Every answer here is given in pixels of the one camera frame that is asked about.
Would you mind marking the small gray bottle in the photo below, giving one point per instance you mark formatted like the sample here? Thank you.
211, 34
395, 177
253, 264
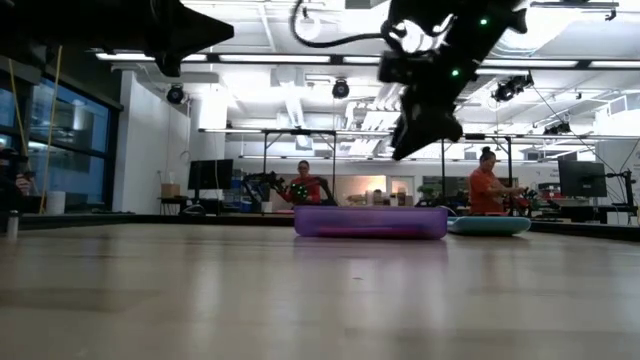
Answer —
13, 225

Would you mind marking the black background robot arm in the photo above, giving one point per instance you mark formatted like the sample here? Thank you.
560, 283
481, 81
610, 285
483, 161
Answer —
260, 182

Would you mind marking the blue calculator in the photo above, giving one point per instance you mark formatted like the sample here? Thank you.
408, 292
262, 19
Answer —
487, 226

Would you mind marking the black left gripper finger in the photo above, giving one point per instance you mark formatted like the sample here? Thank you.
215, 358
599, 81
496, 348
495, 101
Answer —
195, 41
192, 20

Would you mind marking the person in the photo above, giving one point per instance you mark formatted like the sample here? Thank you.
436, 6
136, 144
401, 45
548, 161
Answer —
482, 190
22, 183
302, 187

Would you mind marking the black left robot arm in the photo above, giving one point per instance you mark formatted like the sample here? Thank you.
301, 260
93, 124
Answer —
40, 25

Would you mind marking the white cup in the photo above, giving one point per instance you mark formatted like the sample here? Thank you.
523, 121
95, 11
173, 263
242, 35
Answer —
55, 202

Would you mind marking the black ceiling camera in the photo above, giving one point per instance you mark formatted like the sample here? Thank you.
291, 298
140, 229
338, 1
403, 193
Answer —
175, 94
340, 89
510, 89

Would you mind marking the black computer monitor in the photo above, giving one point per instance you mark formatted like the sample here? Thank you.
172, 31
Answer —
210, 174
582, 178

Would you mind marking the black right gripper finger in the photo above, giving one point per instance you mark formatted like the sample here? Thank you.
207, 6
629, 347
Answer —
415, 130
445, 125

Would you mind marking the cardboard box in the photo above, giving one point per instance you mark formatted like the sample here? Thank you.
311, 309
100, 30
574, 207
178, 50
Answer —
170, 190

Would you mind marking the black gantry frame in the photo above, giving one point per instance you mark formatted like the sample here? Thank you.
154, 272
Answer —
300, 132

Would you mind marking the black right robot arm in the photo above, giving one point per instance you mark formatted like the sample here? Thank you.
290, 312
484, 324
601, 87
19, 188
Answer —
500, 12

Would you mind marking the purple plastic pencil case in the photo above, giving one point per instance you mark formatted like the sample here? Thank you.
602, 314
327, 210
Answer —
370, 222

